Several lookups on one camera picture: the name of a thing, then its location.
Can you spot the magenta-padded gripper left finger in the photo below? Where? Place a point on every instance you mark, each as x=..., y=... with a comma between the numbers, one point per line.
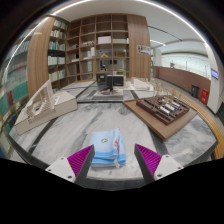
x=80, y=161

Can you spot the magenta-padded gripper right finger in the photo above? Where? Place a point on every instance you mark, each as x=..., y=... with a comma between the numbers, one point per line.
x=149, y=160

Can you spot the light blue printed towel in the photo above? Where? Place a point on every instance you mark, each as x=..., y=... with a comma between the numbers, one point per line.
x=106, y=146

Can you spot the dark model on wooden board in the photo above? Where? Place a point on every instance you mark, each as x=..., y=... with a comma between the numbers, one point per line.
x=163, y=111

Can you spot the curved wooden slatted bench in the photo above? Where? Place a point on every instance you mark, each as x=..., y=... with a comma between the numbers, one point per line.
x=213, y=130

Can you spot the grey flat model base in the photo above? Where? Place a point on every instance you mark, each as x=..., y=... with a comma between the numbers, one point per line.
x=108, y=94

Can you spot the small white architectural model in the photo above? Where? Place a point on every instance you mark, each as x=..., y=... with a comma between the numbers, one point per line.
x=141, y=84

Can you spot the black bin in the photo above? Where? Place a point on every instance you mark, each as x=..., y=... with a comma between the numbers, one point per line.
x=195, y=91

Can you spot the large bookcase with books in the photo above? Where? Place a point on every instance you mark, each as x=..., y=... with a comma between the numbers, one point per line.
x=13, y=93

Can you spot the dark shelf unit with books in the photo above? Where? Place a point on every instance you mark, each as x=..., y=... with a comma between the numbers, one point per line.
x=57, y=56

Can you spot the open wooden shelf unit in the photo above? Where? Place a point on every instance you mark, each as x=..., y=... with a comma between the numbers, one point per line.
x=96, y=46

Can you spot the wall screen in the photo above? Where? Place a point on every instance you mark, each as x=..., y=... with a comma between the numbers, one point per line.
x=214, y=73

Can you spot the wall poster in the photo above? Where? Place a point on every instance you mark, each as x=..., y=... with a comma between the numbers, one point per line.
x=144, y=49

